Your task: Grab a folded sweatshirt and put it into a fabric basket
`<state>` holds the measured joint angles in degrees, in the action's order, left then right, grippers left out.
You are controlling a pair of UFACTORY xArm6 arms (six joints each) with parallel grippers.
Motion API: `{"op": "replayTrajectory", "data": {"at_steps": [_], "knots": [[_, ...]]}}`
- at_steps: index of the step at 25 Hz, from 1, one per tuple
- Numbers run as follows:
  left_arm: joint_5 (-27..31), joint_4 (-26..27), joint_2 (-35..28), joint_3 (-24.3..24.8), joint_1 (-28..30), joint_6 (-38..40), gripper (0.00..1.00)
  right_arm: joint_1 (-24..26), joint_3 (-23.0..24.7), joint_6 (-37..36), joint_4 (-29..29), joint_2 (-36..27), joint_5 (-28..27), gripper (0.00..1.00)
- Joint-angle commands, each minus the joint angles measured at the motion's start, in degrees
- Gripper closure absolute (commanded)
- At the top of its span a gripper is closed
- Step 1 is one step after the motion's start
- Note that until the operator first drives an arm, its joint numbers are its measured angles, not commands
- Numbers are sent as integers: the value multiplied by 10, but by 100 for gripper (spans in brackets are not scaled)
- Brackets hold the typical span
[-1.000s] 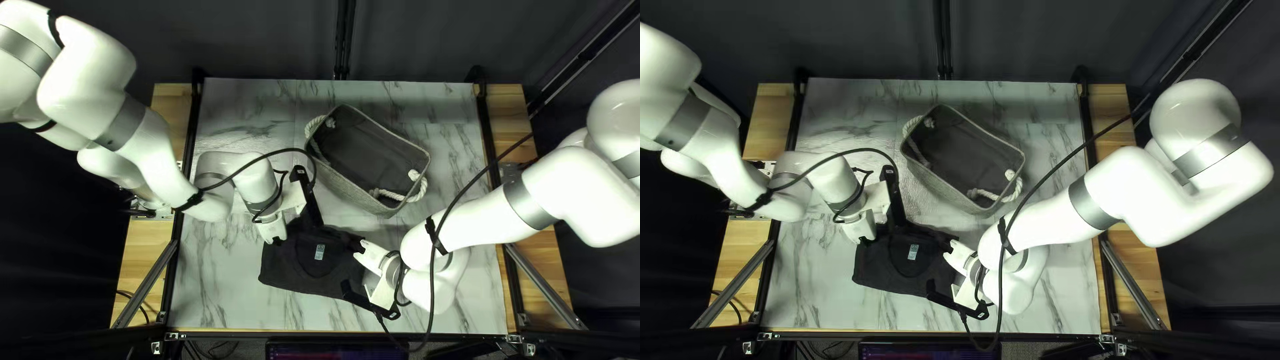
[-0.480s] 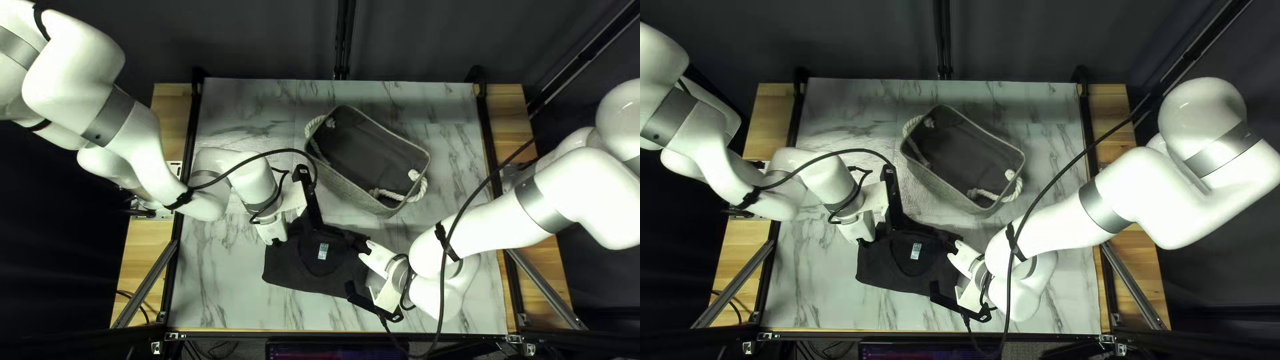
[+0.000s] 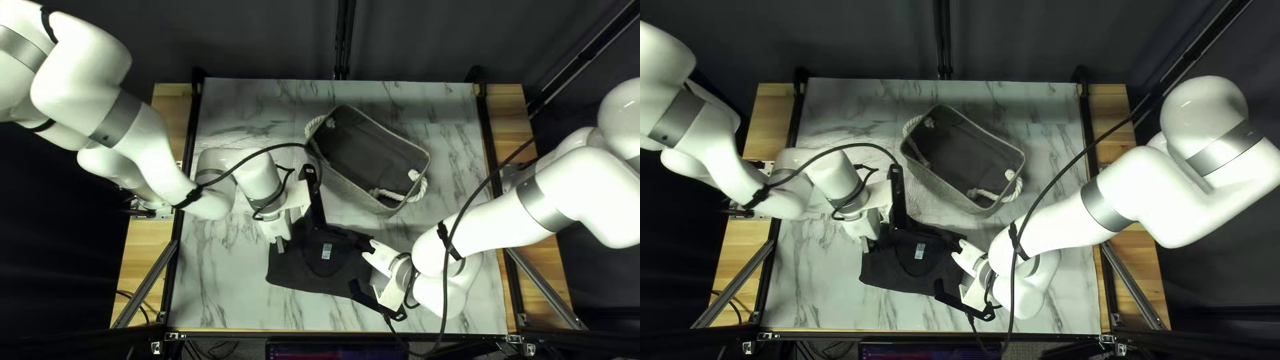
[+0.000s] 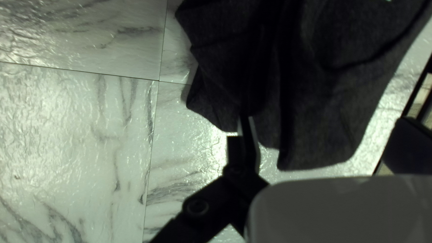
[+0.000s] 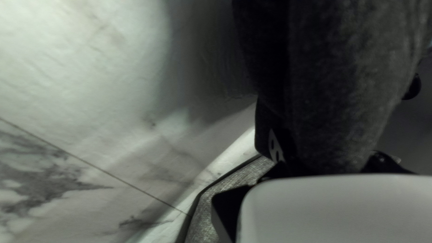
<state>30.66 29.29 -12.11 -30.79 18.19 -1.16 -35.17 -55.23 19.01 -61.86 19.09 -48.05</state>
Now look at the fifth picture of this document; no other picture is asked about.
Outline grey fabric basket, rope handles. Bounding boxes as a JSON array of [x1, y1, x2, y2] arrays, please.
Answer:
[[184, 155, 275, 243]]

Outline dark grey sweatshirt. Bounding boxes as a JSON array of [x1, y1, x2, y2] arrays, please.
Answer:
[[232, 0, 432, 176]]

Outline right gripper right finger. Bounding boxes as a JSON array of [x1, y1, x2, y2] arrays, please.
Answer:
[[363, 151, 414, 175]]

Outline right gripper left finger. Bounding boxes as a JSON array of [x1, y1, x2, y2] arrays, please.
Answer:
[[212, 158, 298, 243]]

